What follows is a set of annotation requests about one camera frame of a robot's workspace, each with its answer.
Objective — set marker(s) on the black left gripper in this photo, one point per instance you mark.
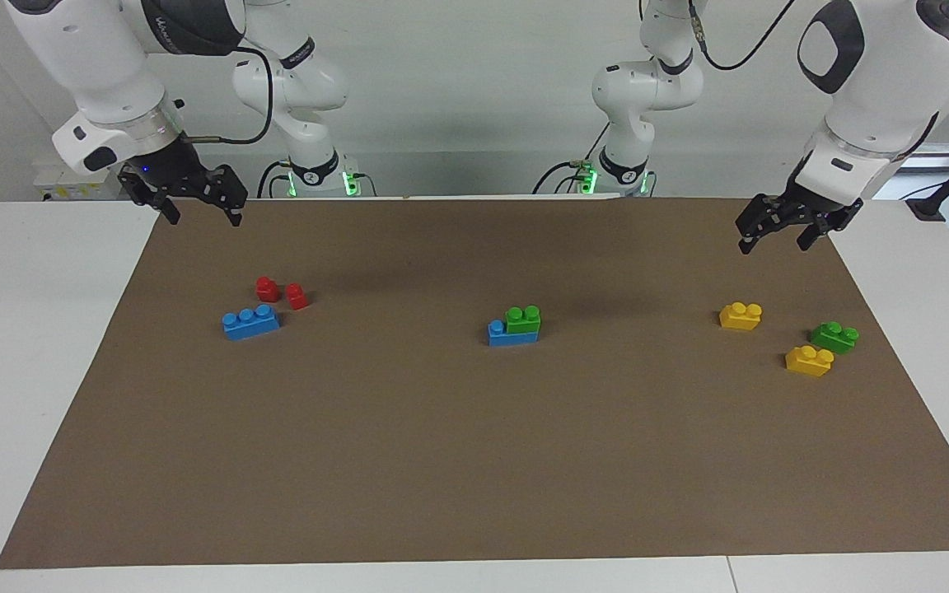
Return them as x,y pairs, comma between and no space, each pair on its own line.
796,210

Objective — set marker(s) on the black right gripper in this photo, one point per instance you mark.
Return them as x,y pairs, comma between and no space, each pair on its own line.
178,177

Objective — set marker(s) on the green two-stud block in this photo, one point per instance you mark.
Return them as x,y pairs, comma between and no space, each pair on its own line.
834,338
524,323

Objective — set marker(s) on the blue three-stud block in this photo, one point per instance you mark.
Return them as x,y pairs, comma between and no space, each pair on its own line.
499,336
250,324

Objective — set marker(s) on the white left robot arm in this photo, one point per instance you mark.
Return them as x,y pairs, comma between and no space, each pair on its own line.
878,99

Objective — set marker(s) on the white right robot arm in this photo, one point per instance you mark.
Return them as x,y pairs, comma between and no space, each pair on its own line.
87,58

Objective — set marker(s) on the yellow two-stud block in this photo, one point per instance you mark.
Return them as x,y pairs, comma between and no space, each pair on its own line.
808,362
740,317

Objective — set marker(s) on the red single-stud block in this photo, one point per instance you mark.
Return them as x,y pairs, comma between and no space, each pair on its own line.
296,297
267,289

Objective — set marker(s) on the brown table mat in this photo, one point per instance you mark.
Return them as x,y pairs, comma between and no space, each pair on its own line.
474,453

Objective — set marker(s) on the white yellow wall box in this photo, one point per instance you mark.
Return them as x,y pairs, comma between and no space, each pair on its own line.
71,185

